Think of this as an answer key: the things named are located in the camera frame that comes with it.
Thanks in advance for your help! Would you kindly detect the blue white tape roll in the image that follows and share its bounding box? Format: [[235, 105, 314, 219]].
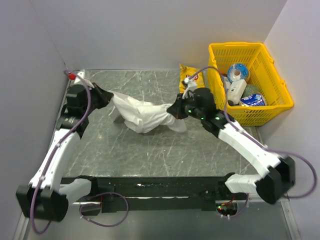
[[227, 63, 250, 83]]

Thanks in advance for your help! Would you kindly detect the white plastic bottle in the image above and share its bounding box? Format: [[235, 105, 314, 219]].
[[226, 79, 247, 106]]

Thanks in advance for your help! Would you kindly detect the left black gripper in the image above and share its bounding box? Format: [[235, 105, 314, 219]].
[[81, 82, 113, 116]]

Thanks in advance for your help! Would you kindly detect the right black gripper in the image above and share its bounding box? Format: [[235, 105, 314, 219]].
[[167, 92, 205, 121]]

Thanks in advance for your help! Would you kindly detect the yellow plastic basket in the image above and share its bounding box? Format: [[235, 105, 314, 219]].
[[207, 41, 294, 127]]

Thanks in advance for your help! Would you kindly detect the white t-shirt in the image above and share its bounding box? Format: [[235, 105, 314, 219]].
[[109, 91, 187, 134]]

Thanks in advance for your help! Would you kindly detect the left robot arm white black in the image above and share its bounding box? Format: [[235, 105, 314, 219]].
[[16, 84, 114, 222]]

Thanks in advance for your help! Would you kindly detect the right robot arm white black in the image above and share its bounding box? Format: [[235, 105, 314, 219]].
[[166, 88, 296, 205]]

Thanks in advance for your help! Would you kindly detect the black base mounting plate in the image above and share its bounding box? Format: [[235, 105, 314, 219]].
[[79, 176, 247, 213]]

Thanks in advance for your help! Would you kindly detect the blue white snack packet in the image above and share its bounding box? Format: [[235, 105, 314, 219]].
[[239, 93, 267, 107]]

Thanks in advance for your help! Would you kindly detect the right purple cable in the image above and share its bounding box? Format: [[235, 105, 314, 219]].
[[189, 66, 318, 218]]

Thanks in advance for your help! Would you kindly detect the green round melon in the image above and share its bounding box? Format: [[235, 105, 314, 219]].
[[241, 84, 259, 98]]

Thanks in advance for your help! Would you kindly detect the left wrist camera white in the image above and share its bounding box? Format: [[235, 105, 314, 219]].
[[66, 70, 94, 89]]

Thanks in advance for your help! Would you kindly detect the yellow Lays chips bag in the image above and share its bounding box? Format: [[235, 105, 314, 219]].
[[179, 63, 205, 93]]

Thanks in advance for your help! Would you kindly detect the purple cable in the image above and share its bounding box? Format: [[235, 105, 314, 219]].
[[29, 70, 129, 235], [189, 66, 318, 218]]

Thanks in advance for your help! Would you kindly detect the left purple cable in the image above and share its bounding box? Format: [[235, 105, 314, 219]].
[[29, 70, 129, 235]]

